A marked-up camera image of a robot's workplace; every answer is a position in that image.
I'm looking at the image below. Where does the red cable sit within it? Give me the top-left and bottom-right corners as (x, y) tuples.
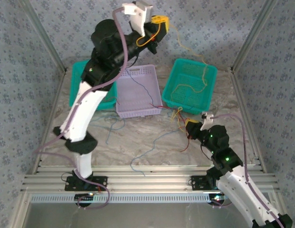
(179, 127), (196, 153)
(99, 96), (121, 107)
(148, 102), (173, 110)

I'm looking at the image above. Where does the blue cable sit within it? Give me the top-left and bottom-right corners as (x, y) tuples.
(125, 69), (196, 114)
(130, 128), (186, 177)
(90, 113), (126, 145)

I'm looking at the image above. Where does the teal plastic basket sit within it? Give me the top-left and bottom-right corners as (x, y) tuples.
(161, 58), (218, 116)
(69, 60), (118, 111)

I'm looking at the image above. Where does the lilac plastic basket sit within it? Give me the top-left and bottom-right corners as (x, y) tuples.
(115, 64), (163, 119)

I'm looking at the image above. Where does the small electronics board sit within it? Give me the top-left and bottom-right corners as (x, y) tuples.
(208, 193), (228, 207)
(74, 193), (95, 207)

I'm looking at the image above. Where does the grey metal panel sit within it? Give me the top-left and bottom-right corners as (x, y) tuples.
(28, 203), (279, 228)

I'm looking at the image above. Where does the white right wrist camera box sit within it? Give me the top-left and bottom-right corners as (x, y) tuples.
(201, 111), (214, 131)

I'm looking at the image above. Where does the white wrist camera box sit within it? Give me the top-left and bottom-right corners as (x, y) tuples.
(121, 0), (153, 38)
(201, 111), (214, 131)

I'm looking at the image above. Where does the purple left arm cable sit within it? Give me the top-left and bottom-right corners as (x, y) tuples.
(32, 7), (128, 211)

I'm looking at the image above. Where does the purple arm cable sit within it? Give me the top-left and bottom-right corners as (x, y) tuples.
(211, 113), (285, 228)
(32, 7), (128, 211)

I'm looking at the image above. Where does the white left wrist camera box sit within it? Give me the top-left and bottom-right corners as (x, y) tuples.
(121, 0), (153, 38)

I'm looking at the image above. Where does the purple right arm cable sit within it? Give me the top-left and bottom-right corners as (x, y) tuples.
(211, 113), (285, 228)

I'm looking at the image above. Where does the aluminium side rail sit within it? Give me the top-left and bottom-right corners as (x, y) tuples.
(230, 68), (267, 173)
(30, 70), (69, 175)

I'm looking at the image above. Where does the aluminium corner post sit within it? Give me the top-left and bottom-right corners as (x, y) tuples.
(19, 0), (68, 73)
(230, 0), (279, 73)

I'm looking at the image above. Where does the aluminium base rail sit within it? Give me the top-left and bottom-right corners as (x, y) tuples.
(20, 165), (280, 193)

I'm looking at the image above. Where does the grey slotted cable duct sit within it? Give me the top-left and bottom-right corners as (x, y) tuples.
(30, 192), (228, 204)

